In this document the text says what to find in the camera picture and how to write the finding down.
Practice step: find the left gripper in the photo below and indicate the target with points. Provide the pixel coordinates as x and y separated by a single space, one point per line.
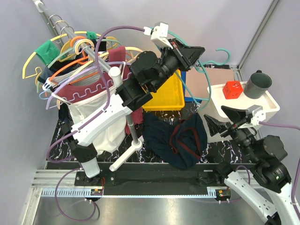
186 56

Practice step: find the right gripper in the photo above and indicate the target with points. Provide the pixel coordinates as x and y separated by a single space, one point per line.
237 116

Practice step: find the teal plastic hanger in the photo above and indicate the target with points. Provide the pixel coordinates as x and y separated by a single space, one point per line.
201 69

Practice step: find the navy tank top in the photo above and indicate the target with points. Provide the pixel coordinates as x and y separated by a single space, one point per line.
181 144

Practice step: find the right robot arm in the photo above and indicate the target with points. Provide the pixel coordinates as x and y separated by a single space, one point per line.
269 172

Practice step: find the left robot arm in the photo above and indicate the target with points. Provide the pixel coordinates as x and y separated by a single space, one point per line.
149 73

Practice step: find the lavender plastic hanger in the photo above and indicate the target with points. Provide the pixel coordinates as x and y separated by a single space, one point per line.
77 73

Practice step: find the orange plastic hanger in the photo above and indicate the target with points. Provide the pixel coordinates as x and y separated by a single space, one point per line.
70 66

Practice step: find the maroon white tank top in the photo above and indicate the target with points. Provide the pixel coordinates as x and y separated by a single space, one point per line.
85 97

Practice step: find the yellow plastic hanger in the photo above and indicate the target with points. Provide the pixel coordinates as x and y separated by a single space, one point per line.
48 51

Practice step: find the white storage box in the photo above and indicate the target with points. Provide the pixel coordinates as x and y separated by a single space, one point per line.
213 109

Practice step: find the pink board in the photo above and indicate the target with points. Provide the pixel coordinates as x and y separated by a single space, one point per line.
197 83

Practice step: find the red cube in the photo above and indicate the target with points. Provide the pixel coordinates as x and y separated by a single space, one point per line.
232 89

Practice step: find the yellow plastic tray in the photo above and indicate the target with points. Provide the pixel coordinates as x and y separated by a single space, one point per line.
169 97

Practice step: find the dark green mug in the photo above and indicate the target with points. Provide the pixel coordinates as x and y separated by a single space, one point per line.
257 85

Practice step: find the metal clothes rack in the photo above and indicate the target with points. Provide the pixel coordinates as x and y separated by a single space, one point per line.
112 70

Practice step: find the green garment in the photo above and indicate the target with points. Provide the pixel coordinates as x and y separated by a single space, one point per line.
60 64

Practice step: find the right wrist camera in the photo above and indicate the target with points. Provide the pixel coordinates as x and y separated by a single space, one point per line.
255 114

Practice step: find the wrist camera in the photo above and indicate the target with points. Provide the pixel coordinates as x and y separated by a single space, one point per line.
255 114
158 35

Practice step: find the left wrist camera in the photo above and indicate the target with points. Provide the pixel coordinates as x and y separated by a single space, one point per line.
158 35

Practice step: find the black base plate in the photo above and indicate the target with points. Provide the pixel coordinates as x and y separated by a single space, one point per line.
133 180

